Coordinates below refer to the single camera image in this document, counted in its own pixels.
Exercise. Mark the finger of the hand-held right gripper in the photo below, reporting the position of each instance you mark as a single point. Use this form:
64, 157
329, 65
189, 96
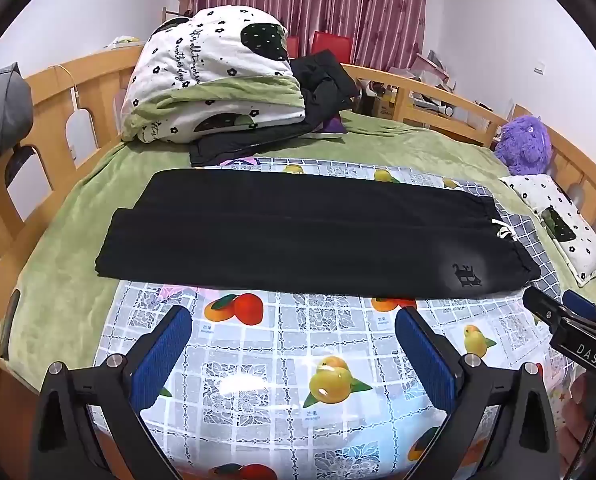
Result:
541, 306
581, 305

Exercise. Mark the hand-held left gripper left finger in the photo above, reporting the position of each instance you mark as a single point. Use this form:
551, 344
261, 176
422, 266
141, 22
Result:
163, 355

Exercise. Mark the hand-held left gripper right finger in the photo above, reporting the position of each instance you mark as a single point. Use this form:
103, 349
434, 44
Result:
425, 360

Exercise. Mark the black pants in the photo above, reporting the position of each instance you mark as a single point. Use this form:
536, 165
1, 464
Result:
303, 230

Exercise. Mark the person's right hand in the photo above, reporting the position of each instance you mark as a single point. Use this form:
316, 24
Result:
580, 410

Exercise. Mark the floral pillow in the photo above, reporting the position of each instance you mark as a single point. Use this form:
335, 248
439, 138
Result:
567, 220

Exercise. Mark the fruit print plastic tablecloth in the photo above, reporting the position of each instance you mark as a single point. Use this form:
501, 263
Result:
258, 340

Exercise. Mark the green bed blanket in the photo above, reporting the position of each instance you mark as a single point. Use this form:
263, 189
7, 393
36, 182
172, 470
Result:
63, 260

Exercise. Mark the purple plush toy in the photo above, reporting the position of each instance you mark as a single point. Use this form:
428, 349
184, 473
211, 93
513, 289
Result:
522, 145

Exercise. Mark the purple cloth item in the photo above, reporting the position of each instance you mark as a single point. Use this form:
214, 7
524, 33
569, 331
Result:
334, 125

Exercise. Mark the cardboard box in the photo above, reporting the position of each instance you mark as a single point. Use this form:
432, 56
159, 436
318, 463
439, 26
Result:
385, 107

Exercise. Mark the folded floral quilt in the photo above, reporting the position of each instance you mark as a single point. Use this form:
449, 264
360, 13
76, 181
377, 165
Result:
203, 70

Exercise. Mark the black jacket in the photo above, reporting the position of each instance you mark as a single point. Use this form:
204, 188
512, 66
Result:
323, 85

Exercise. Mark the red chair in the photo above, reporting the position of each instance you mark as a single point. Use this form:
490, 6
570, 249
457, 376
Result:
333, 45

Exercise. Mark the dark red floral curtain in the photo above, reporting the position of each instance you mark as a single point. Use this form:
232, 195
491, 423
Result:
328, 0

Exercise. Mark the wooden bed frame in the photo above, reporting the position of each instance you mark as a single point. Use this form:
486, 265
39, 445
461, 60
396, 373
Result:
43, 95

